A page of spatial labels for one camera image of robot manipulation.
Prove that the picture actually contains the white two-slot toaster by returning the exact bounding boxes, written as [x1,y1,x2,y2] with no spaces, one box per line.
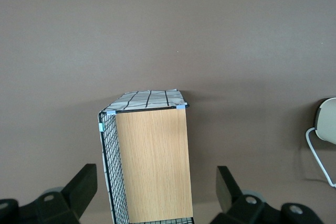
[314,97,336,145]

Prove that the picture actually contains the white toaster power cable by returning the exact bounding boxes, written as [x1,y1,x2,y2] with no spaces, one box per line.
[304,126,336,188]

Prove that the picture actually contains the brown table mat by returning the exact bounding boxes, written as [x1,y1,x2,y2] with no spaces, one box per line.
[0,0,336,224]

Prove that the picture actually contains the wire basket with wooden panels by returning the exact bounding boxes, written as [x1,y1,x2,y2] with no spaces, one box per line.
[97,89,195,224]

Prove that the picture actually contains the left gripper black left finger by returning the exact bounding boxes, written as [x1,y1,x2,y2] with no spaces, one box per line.
[34,164,98,224]

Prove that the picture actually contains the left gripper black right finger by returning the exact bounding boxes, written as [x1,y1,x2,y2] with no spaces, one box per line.
[212,166,283,224]

